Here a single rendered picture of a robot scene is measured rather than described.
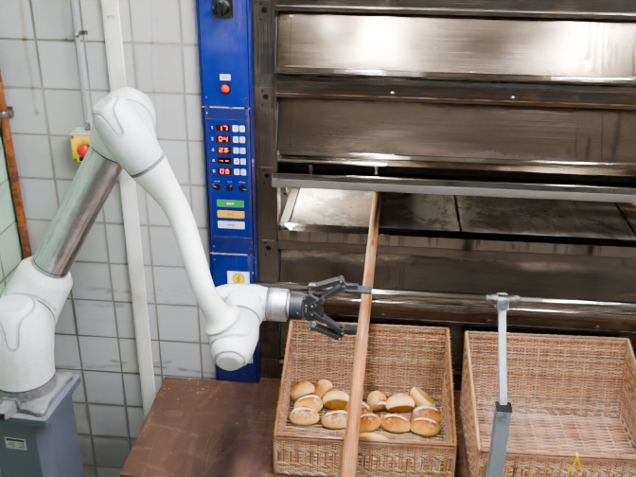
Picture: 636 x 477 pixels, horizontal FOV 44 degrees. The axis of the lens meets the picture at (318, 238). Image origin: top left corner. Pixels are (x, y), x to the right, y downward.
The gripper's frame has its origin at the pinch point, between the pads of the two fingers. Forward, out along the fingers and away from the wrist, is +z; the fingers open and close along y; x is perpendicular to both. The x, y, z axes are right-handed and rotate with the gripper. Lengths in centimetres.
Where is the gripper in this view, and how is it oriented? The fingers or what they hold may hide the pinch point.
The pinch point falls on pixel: (364, 309)
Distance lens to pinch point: 210.3
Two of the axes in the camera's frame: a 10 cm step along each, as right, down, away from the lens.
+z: 9.9, 0.5, -0.9
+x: -1.0, 4.2, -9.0
